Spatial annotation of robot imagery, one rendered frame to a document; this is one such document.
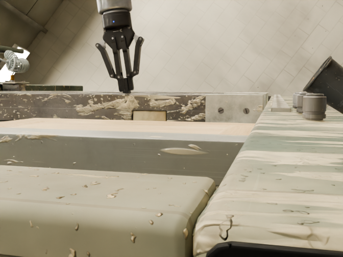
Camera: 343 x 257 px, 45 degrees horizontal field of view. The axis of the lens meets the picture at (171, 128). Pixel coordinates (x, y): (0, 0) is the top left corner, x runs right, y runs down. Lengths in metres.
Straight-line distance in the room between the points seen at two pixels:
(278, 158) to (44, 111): 0.89
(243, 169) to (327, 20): 6.26
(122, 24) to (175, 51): 5.14
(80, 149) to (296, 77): 5.82
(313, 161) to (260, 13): 6.14
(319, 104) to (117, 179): 0.34
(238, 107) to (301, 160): 0.71
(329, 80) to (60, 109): 4.25
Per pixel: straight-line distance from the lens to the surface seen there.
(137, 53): 1.09
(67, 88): 2.39
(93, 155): 0.39
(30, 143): 0.42
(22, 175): 0.18
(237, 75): 6.09
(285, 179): 0.16
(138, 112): 0.97
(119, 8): 1.09
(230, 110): 0.92
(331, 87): 5.07
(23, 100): 1.10
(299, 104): 0.60
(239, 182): 0.16
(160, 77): 6.16
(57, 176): 0.17
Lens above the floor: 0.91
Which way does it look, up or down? 8 degrees up
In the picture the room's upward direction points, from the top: 52 degrees counter-clockwise
